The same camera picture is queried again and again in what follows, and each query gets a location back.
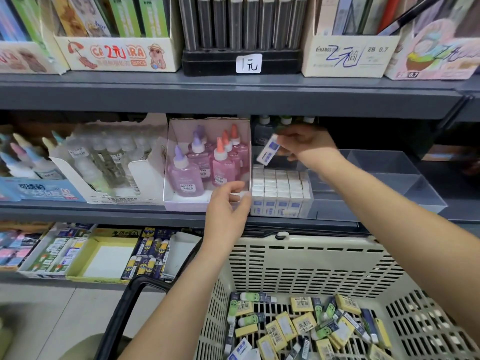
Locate person's right hand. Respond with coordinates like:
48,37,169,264
273,123,342,177

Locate person's left hand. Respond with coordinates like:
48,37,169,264
201,181,254,256

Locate rows of white erasers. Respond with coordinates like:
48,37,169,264
249,162,315,219

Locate beige shopping basket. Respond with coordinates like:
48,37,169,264
93,232,480,360

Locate pile of erasers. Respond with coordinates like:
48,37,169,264
225,290,395,360

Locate grey store shelves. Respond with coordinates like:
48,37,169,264
0,0,480,293

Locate person's left forearm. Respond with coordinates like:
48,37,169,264
120,247,241,360

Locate person's right forearm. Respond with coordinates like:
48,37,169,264
322,159,480,360

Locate pink glue display box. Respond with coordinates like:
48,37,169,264
163,117,252,213

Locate white glue display box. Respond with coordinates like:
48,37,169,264
48,113,170,206

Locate white pencil display box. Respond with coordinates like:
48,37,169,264
302,0,401,80

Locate yellow empty display box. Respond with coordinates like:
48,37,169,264
66,228,140,284

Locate colourful pencil display box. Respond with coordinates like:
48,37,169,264
384,0,480,82

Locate white eraser display box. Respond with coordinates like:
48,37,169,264
18,223,95,280

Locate cartoon print display box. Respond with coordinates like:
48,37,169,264
41,0,183,74

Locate pastel lead display box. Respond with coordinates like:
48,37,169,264
0,0,69,76

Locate pink glue bottle orange cap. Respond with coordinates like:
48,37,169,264
228,123,251,170
219,129,245,177
211,137,239,188

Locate pink glue bottle purple cap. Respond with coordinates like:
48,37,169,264
167,144,205,198
187,125,213,181

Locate dark blue yellow packets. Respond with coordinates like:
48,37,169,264
120,227,181,282

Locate clear plastic divider tray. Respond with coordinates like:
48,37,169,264
251,148,449,222

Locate white price label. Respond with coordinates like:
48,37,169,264
235,53,264,74

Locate black lead tube display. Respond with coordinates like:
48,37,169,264
178,0,310,77

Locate row of clear glue bottles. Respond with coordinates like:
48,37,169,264
63,134,155,192

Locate black pen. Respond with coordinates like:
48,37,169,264
378,0,444,36

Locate pink stationery packets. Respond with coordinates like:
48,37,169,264
0,223,54,269

